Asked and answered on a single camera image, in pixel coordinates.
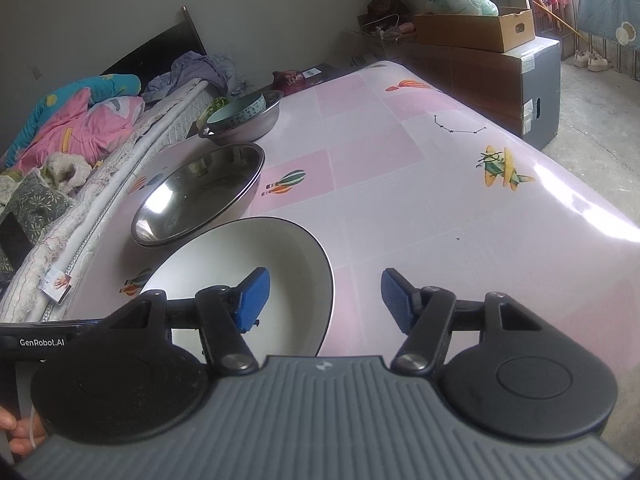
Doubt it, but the deep steel bowl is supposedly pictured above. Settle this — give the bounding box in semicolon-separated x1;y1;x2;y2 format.
197;89;285;147

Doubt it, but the white quilted mattress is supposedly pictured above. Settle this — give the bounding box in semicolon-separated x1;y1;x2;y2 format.
0;82;222;324

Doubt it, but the grey purple clothing pile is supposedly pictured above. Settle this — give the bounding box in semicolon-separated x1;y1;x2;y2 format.
142;51;236;106

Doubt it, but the white fluffy blanket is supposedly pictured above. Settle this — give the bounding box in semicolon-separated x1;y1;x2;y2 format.
39;152;94;197

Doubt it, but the white black-rimmed plate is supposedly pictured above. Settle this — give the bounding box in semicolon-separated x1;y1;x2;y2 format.
139;216;335;357

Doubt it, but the black headboard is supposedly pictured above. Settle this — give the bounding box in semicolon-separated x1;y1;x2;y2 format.
99;6;209;79

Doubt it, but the brown paper bag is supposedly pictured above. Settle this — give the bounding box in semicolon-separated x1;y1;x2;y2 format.
367;0;406;24

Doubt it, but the blue printed hanging sheet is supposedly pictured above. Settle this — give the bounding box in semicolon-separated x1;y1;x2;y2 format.
577;0;640;52

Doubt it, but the person's left hand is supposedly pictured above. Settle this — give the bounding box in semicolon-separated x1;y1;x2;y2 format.
0;406;49;457

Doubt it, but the flat printed appliance box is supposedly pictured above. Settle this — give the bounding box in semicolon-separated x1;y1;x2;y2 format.
299;62;347;84

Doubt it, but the pink printed tablecloth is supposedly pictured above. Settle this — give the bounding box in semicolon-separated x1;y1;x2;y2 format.
64;60;640;358

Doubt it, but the white mattress label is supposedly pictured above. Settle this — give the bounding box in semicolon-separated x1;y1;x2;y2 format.
42;269;76;304

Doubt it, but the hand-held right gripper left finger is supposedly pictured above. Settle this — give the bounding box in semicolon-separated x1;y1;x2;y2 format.
106;266;272;375

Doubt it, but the green floral cushion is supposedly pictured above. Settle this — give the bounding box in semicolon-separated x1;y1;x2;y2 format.
0;167;77;282

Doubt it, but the pink and blue blanket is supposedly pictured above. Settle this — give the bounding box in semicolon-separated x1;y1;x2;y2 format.
0;73;146;174

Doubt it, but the teal ceramic bowl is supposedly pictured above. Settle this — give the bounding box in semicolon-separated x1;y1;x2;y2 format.
206;92;267;129

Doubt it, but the cream checked cloth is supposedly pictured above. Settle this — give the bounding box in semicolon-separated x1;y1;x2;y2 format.
0;169;27;207

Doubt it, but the teal white plastic bag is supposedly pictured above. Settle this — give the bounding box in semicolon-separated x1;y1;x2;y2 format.
426;0;500;17

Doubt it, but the red onion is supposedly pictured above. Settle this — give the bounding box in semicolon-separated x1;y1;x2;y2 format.
272;69;307;92

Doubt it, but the napa cabbage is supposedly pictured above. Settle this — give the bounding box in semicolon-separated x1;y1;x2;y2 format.
197;95;232;131

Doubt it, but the wide shallow steel bowl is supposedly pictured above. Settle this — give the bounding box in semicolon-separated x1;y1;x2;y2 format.
130;142;266;249

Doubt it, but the wooden stick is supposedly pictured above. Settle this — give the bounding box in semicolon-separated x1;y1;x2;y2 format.
531;0;584;42

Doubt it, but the thin white cable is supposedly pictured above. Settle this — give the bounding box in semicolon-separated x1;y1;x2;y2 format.
27;404;42;452

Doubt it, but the dark flat object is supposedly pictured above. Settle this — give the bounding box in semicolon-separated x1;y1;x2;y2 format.
0;212;32;262

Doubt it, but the shallow open cardboard box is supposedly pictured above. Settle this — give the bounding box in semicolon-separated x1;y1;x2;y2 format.
413;7;536;54

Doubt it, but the large grey-sided cardboard box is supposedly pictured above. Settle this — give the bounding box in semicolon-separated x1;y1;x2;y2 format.
399;35;562;152

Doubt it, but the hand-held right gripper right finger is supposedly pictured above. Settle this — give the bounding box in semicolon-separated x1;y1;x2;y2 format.
380;268;546;375

